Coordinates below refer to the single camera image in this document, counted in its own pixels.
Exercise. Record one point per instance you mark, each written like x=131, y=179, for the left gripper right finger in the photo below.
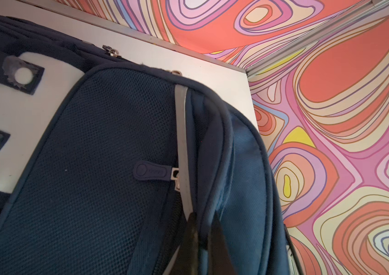
x=219, y=261

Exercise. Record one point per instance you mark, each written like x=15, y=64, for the navy blue backpack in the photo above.
x=103, y=160

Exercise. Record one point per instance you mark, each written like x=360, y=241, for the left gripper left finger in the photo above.
x=187, y=259

